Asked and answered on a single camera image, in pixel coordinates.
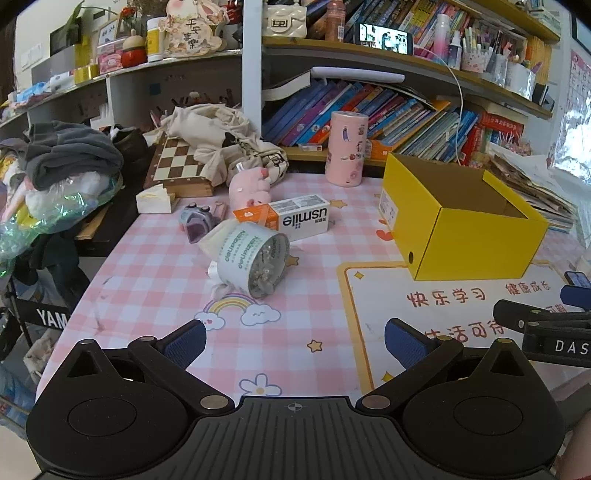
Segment person's right forearm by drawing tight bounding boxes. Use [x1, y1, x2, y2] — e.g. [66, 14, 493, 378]
[561, 408, 591, 480]

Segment purple toy figure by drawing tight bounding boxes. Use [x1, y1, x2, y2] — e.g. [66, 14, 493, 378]
[179, 202, 227, 244]

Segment pink printed canister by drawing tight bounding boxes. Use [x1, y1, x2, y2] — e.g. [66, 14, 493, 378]
[324, 111, 369, 186]

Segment brown wooden board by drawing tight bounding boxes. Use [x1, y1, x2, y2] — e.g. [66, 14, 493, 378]
[76, 203, 112, 241]

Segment black framed picture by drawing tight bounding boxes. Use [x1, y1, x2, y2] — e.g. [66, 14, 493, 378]
[570, 14, 591, 51]

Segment black keyboard bag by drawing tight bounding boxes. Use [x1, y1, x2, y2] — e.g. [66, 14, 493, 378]
[0, 272, 88, 361]

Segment yellow jar with white lid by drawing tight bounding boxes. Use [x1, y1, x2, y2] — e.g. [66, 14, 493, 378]
[146, 16, 167, 62]

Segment pink bottle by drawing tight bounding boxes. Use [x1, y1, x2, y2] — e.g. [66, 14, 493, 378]
[325, 0, 347, 42]

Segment white and wooden shelf unit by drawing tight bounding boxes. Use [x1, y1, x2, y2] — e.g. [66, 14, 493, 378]
[0, 0, 561, 167]

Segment pink wall poster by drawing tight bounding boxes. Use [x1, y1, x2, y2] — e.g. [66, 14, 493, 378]
[567, 48, 591, 139]

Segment beige cloth bag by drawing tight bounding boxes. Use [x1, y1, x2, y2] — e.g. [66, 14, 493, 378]
[159, 104, 289, 188]

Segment orange and white carton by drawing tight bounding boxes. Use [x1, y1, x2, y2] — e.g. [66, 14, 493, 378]
[233, 195, 331, 241]

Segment stack of papers and booklets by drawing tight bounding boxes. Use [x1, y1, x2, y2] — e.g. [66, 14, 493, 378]
[485, 143, 580, 234]

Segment pink rabbit plaque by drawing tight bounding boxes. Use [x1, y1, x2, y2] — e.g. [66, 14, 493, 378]
[159, 0, 229, 57]

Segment white desk lamp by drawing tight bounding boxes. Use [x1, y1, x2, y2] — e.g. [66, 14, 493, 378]
[310, 66, 408, 86]

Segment pink small box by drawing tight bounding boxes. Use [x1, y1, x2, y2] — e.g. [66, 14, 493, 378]
[97, 51, 125, 75]

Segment silver foil sheet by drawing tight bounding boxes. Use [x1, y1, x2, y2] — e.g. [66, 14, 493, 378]
[547, 88, 591, 171]

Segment pink pen cup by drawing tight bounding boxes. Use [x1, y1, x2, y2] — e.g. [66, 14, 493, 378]
[462, 28, 492, 72]

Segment yellow cardboard box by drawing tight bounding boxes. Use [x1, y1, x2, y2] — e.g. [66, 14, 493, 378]
[379, 152, 550, 282]

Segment smartphone with lit screen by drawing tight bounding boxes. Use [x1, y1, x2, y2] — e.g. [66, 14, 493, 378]
[358, 22, 414, 55]

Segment wooden chessboard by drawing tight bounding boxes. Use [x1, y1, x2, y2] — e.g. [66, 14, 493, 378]
[143, 131, 215, 198]

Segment round white tin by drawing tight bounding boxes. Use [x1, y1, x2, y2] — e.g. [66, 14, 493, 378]
[216, 222, 291, 298]

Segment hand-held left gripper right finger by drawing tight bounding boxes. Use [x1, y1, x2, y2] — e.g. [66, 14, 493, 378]
[356, 318, 533, 413]

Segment row of leaning picture books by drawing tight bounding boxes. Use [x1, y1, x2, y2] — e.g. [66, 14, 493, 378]
[263, 78, 527, 167]

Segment white cable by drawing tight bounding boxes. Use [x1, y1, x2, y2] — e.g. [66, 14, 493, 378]
[413, 44, 465, 164]

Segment pink checked table mat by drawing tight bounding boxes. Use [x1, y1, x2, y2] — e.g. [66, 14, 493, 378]
[34, 159, 591, 416]

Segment pink plush pig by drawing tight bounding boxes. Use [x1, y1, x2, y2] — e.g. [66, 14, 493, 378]
[229, 167, 273, 209]

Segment pastel gradient bottle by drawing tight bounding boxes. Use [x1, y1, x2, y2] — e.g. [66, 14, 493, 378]
[434, 14, 451, 68]

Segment white tissue pack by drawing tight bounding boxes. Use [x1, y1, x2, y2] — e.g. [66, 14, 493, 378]
[136, 184, 178, 214]

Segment white quilted handbag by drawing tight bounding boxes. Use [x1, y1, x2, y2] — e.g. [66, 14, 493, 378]
[264, 0, 308, 40]

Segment iridescent plastic bag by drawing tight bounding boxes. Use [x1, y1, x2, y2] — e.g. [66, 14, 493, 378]
[0, 173, 125, 273]

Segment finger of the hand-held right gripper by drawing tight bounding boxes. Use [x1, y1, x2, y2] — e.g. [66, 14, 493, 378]
[560, 271, 591, 303]
[493, 299, 591, 333]

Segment silver pen container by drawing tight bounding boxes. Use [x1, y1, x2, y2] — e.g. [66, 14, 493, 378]
[505, 60, 539, 97]

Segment small black photo frame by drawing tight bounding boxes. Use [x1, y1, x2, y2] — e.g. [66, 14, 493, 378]
[48, 21, 84, 57]

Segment shelf of upright colourful books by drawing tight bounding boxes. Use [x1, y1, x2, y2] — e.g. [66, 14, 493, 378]
[305, 0, 485, 51]

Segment dark brown bag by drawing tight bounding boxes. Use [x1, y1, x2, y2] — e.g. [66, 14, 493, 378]
[108, 124, 151, 176]

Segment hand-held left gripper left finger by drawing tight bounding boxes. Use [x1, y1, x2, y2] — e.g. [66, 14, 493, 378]
[60, 320, 235, 413]

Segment grey folded clothes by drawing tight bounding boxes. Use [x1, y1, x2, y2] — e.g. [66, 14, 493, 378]
[23, 121, 124, 191]

